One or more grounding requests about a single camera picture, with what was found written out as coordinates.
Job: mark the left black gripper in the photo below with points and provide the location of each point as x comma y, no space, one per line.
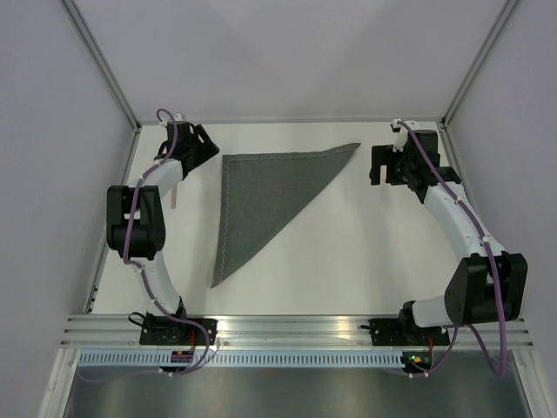
208,151

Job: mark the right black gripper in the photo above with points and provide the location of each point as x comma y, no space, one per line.
384,155

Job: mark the grey cloth napkin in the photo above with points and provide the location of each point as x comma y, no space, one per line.
262,193

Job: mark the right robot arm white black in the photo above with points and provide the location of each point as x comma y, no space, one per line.
489,282

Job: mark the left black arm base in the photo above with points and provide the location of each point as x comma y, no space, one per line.
160,331

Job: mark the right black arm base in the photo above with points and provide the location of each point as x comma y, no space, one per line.
389,333

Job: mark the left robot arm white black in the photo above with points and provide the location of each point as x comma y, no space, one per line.
135,226

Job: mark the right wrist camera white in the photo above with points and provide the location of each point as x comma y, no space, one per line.
398,126

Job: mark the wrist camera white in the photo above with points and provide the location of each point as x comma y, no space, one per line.
398,126
176,118

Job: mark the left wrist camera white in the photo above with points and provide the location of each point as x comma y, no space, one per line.
176,118

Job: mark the left aluminium frame post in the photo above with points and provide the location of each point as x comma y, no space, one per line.
85,34

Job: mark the aluminium frame post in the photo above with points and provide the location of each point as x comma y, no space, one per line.
85,34
496,29

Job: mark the right aluminium frame post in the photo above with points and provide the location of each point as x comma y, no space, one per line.
496,29

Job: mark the aluminium front rail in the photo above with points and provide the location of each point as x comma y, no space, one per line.
241,332

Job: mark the white slotted cable duct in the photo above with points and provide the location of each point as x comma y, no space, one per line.
239,358

